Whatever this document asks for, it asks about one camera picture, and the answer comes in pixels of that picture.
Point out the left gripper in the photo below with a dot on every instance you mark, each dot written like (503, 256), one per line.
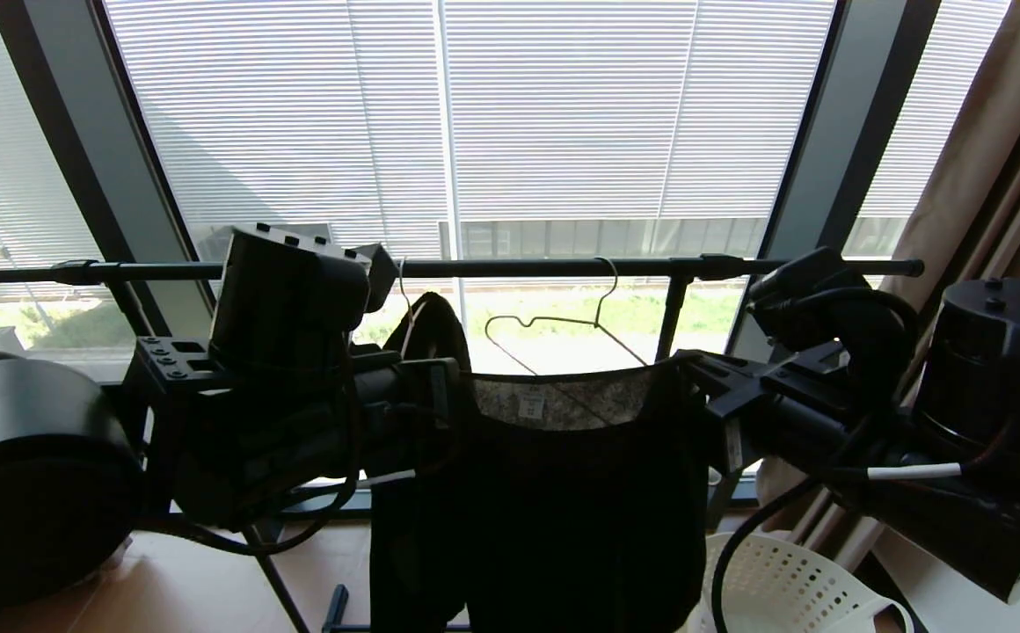
(413, 413)

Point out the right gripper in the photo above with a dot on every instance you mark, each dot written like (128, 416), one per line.
(783, 413)

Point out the pink clothes hanger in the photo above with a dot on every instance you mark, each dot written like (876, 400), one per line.
(602, 299)
(404, 281)

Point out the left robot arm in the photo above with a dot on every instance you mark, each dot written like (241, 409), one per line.
(281, 299)

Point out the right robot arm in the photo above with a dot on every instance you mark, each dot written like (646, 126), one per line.
(994, 378)

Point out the white laundry basket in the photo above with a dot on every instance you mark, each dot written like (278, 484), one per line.
(783, 580)

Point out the black clothes rack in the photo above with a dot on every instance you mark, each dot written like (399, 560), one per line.
(563, 267)

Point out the brown curtain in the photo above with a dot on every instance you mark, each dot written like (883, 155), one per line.
(985, 132)

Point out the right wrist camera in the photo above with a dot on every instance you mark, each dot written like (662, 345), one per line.
(800, 290)

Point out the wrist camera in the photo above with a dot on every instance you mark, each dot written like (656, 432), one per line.
(800, 290)
(380, 272)

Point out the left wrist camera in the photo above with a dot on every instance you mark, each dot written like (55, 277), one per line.
(380, 272)

